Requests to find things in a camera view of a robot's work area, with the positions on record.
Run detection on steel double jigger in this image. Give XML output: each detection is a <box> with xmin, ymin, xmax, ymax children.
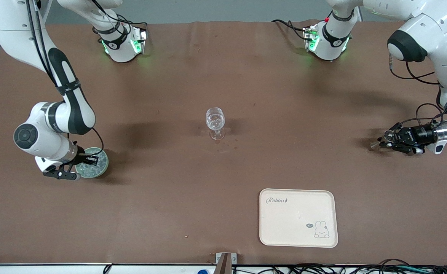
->
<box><xmin>370</xmin><ymin>131</ymin><xmax>395</xmax><ymax>150</ymax></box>

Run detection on clear ice cubes pile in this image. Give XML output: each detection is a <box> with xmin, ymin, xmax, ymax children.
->
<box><xmin>78</xmin><ymin>150</ymin><xmax>108</xmax><ymax>177</ymax></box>

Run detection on clear wine glass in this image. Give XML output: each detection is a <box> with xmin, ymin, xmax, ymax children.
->
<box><xmin>206</xmin><ymin>107</ymin><xmax>226</xmax><ymax>140</ymax></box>

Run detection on green ceramic bowl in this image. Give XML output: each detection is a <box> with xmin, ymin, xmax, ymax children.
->
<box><xmin>74</xmin><ymin>147</ymin><xmax>109</xmax><ymax>179</ymax></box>

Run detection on brown table cover sheet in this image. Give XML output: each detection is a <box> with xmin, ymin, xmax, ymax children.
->
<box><xmin>0</xmin><ymin>20</ymin><xmax>447</xmax><ymax>266</ymax></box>

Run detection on cream rabbit print tray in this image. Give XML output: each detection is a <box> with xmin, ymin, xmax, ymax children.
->
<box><xmin>259</xmin><ymin>188</ymin><xmax>338</xmax><ymax>249</ymax></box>

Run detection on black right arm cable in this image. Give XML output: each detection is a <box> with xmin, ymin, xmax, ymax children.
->
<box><xmin>26</xmin><ymin>0</ymin><xmax>105</xmax><ymax>157</ymax></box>

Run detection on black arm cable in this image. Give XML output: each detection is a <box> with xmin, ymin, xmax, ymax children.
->
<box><xmin>389</xmin><ymin>53</ymin><xmax>447</xmax><ymax>127</ymax></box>
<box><xmin>26</xmin><ymin>0</ymin><xmax>105</xmax><ymax>157</ymax></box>

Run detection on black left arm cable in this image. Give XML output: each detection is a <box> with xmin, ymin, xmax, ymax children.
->
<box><xmin>389</xmin><ymin>53</ymin><xmax>447</xmax><ymax>127</ymax></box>

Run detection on black right base cable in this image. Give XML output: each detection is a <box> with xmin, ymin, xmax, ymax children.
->
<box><xmin>115</xmin><ymin>15</ymin><xmax>148</xmax><ymax>35</ymax></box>

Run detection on black base cable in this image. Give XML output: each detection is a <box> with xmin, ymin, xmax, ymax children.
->
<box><xmin>271</xmin><ymin>19</ymin><xmax>308</xmax><ymax>41</ymax></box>
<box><xmin>115</xmin><ymin>15</ymin><xmax>148</xmax><ymax>35</ymax></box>

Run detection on black cable tangle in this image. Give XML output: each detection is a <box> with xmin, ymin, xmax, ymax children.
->
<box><xmin>233</xmin><ymin>259</ymin><xmax>447</xmax><ymax>274</ymax></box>

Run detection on black left base cable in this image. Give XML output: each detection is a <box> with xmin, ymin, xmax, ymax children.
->
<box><xmin>271</xmin><ymin>19</ymin><xmax>308</xmax><ymax>41</ymax></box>

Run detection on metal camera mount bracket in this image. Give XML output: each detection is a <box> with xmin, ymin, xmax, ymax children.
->
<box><xmin>215</xmin><ymin>252</ymin><xmax>238</xmax><ymax>274</ymax></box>

